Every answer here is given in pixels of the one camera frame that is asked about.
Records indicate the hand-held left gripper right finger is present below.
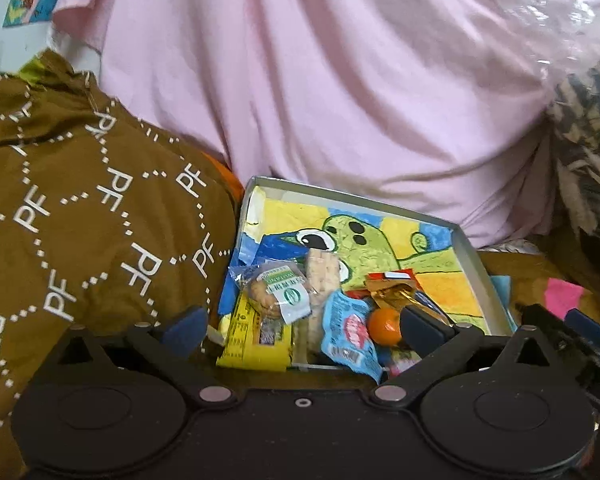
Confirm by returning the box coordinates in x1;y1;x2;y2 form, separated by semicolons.
367;305;564;408

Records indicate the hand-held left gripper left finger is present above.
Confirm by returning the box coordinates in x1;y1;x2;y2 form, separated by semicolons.
44;305;243;408

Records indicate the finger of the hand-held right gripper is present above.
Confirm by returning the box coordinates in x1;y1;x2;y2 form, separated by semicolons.
566;308;600;349
520;304;600;377

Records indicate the mandarin orange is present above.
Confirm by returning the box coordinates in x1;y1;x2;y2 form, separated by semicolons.
367;307;405;347

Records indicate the gold foil snack packet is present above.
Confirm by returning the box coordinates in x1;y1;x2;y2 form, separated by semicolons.
365;280;418;311

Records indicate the yellow snack bar packet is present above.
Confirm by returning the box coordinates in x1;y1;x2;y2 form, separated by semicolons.
215;292;293;373

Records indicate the light blue snack packet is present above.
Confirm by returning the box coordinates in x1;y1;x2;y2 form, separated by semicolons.
320;290;385;386

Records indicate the grey shallow cardboard box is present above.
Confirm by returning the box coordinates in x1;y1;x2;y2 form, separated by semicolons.
217;176;513;373

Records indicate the clear round biscuit packet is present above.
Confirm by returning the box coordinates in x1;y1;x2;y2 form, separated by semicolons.
230;260;313;323

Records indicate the beige rice cracker packet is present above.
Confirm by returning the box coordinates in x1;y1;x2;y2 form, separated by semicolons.
290;250;341;366

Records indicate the brown printed blanket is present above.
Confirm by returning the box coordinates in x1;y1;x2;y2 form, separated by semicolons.
0;50;246;461

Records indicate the clear plastic bag of clothes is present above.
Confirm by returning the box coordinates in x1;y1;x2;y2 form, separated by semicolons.
550;55;600;271

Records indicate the pink bed sheet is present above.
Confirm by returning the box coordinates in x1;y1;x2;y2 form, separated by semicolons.
50;0;600;251

